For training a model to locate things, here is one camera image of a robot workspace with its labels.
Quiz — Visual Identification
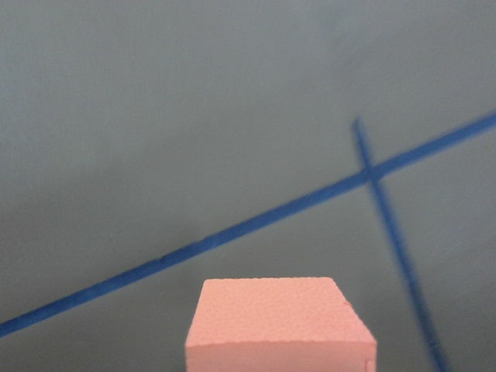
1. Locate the orange foam block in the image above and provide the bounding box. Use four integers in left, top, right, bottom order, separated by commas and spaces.
184, 277, 377, 371

